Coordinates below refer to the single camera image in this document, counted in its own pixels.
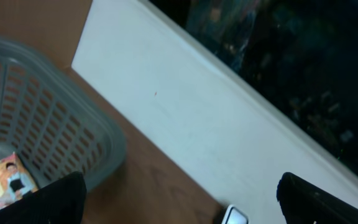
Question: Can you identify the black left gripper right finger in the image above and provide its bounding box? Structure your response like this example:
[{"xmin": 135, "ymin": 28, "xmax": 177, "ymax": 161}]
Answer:
[{"xmin": 276, "ymin": 172, "xmax": 358, "ymax": 224}]

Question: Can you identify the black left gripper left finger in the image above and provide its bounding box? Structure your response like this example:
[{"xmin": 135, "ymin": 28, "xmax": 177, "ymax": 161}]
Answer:
[{"xmin": 0, "ymin": 172, "xmax": 87, "ymax": 224}]

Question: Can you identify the wet wipes pack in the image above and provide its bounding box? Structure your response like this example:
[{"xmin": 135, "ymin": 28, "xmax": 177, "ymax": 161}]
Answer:
[{"xmin": 0, "ymin": 153, "xmax": 39, "ymax": 210}]

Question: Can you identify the white barcode scanner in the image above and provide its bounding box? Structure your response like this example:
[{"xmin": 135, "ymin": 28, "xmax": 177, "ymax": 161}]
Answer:
[{"xmin": 221, "ymin": 205, "xmax": 249, "ymax": 224}]

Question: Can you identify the grey plastic basket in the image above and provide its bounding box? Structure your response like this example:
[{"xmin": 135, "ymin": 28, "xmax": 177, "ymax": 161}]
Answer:
[{"xmin": 0, "ymin": 38, "xmax": 126, "ymax": 189}]

